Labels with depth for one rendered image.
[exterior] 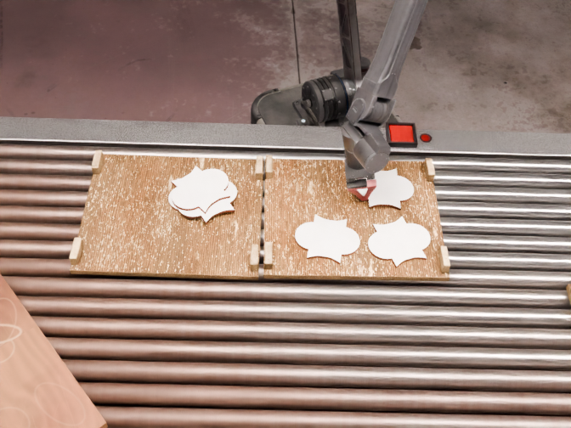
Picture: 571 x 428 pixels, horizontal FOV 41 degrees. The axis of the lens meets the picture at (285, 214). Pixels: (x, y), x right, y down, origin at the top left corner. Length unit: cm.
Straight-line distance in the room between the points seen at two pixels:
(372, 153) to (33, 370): 80
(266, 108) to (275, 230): 135
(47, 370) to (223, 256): 47
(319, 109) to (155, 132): 101
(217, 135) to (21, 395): 85
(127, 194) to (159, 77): 177
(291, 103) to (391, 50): 148
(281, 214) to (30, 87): 205
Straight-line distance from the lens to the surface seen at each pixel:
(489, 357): 167
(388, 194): 184
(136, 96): 350
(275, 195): 182
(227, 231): 175
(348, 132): 169
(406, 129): 202
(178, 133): 200
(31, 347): 152
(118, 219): 180
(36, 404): 147
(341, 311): 166
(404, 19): 163
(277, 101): 308
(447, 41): 389
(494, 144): 206
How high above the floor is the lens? 232
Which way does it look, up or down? 51 degrees down
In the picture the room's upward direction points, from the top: 3 degrees clockwise
